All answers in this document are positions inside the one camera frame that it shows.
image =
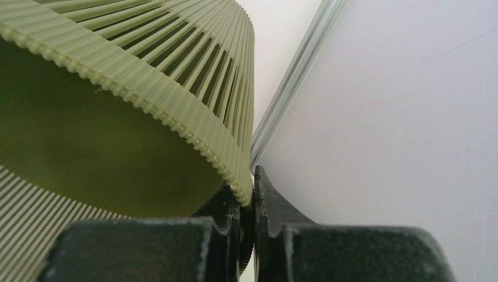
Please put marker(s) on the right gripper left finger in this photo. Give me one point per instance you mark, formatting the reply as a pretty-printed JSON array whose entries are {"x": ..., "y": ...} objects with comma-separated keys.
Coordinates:
[{"x": 213, "y": 244}]

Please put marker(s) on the green mesh waste bin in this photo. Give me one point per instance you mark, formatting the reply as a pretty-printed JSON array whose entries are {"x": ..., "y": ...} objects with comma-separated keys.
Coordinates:
[{"x": 118, "y": 110}]

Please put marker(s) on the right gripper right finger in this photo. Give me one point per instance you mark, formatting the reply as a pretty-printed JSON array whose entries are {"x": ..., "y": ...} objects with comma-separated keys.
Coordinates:
[{"x": 289, "y": 246}]

